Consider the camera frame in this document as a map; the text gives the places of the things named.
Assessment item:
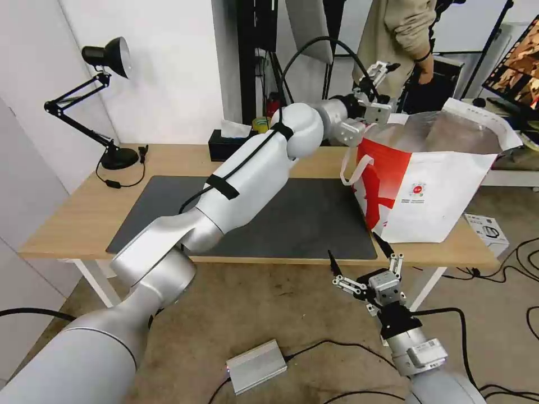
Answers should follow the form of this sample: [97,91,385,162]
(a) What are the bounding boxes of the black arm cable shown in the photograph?
[177,36,382,215]
[414,307,539,396]

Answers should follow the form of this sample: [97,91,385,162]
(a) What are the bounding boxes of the black desk lamp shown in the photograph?
[43,36,140,171]

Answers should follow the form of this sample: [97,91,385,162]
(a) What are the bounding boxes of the red white takeout bag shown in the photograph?
[340,97,524,245]

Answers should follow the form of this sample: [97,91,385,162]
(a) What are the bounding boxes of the black tissue box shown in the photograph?
[208,119,254,162]

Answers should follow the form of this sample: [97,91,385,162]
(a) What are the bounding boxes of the black desk mat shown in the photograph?
[105,175,378,265]

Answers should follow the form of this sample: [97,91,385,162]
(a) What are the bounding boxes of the black lamp power cable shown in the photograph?
[95,144,149,191]

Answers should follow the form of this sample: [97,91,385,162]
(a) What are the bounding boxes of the white board panel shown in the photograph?
[432,0,515,56]

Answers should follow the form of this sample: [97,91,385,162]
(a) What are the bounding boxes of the white printed carton box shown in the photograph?
[464,212,510,248]

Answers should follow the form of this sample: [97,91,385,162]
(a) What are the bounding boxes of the silver metal power box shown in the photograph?
[225,338,289,396]

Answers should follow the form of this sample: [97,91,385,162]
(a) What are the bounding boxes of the grey softbox light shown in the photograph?
[285,0,339,65]

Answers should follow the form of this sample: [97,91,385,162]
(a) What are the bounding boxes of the black light stand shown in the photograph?
[235,0,280,127]

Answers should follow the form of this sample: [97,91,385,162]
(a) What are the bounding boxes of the wooden table white legs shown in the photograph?
[17,143,502,311]

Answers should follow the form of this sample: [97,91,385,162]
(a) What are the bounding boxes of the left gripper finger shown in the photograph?
[380,95,401,117]
[353,62,401,104]

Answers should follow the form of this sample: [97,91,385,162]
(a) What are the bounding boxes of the person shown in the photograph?
[357,0,437,87]

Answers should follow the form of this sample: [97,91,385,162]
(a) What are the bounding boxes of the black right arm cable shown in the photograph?
[414,307,539,396]

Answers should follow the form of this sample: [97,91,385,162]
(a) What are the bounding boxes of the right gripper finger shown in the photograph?
[372,230,406,282]
[327,249,373,305]

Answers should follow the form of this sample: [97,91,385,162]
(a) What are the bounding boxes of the black equipment case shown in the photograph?
[401,58,465,115]

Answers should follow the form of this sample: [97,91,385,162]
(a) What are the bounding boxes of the computer monitor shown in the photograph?
[481,14,539,108]

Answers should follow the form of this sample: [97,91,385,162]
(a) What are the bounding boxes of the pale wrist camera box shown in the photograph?
[365,104,391,126]
[368,271,404,305]

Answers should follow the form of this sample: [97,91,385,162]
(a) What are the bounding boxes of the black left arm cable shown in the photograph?
[177,36,382,215]

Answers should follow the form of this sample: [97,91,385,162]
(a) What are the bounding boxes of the black floor cable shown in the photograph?
[0,308,73,324]
[437,238,539,296]
[285,339,401,372]

